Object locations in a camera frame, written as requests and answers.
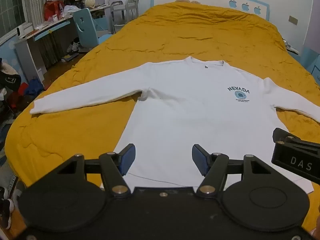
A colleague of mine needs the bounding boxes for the blue clothing pile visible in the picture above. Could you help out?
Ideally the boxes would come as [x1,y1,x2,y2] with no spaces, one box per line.
[24,79,45,97]

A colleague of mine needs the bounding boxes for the black jacket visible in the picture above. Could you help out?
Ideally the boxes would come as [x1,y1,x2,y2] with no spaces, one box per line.
[0,59,22,93]

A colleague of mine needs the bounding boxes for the light blue chair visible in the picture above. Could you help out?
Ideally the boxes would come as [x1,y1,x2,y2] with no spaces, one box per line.
[72,8,113,53]

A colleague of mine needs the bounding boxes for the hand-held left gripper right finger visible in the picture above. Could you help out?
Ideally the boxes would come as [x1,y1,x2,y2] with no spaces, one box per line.
[192,144,273,197]

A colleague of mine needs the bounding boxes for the white shoes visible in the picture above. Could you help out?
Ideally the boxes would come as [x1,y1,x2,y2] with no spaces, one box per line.
[67,38,81,53]

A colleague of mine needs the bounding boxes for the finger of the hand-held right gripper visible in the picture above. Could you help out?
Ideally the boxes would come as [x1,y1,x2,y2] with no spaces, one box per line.
[272,127,320,153]

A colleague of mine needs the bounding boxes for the grey and blue desk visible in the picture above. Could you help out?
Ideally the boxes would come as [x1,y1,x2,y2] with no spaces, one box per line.
[14,4,111,82]

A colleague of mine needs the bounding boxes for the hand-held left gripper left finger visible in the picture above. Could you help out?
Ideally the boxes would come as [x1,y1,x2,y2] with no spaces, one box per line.
[53,144,137,197]

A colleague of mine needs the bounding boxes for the white items on nightstand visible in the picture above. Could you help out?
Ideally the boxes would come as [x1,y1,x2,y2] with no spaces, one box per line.
[283,38,300,55]

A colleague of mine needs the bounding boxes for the white curtain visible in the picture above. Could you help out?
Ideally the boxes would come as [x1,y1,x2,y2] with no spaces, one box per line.
[24,0,52,27]

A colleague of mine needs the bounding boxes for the blue nightstand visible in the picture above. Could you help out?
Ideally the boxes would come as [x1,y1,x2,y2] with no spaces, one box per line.
[301,45,320,84]

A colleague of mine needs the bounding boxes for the grey metal rack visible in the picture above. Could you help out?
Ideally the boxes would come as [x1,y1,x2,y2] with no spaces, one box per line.
[110,0,139,33]

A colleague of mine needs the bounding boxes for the white plastic bag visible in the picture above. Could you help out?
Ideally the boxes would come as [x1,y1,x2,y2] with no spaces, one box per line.
[63,5,81,18]

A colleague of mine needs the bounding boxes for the red bag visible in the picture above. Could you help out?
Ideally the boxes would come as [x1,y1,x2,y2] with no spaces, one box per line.
[44,0,64,22]

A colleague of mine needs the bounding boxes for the black and white shoe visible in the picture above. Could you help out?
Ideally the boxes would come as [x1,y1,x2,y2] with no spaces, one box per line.
[0,186,15,230]

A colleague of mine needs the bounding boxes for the white long-sleeve sweatshirt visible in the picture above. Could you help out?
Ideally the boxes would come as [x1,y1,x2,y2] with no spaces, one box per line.
[30,56,320,194]

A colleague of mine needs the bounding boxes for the yellow quilted bedspread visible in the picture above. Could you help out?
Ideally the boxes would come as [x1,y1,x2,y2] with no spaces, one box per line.
[4,1,320,240]

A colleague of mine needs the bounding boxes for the window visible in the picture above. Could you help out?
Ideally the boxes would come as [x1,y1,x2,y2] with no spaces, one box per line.
[0,0,27,38]

